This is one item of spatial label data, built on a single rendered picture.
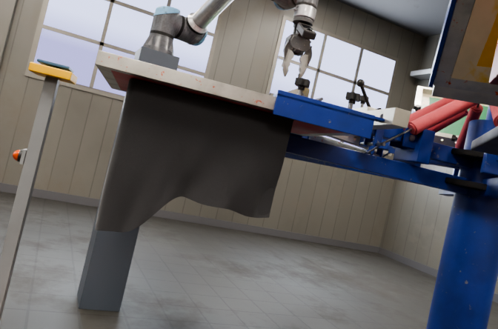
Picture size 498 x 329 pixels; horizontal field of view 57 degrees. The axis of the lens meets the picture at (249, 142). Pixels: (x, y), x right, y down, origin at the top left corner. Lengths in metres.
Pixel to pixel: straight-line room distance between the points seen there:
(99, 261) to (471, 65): 1.68
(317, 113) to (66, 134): 3.84
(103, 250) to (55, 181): 2.80
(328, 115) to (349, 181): 4.75
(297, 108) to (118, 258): 1.25
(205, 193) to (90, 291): 1.06
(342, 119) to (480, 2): 0.45
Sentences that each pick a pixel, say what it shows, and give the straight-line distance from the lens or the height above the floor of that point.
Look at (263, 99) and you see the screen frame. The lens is 1.27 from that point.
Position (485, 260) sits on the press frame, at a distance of 1.90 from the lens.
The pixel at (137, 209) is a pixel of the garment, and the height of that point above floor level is 0.60.
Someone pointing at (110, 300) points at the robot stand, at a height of 0.05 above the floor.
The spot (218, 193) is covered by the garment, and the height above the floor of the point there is 0.69.
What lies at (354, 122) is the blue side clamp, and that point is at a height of 0.97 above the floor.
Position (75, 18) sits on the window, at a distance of 4.98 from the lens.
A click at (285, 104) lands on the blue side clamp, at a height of 0.98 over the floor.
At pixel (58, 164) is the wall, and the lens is 4.92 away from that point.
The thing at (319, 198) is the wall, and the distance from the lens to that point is 5.83.
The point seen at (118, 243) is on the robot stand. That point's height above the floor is 0.31.
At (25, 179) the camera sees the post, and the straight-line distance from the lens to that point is 1.66.
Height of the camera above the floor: 0.80
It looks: 2 degrees up
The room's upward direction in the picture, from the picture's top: 13 degrees clockwise
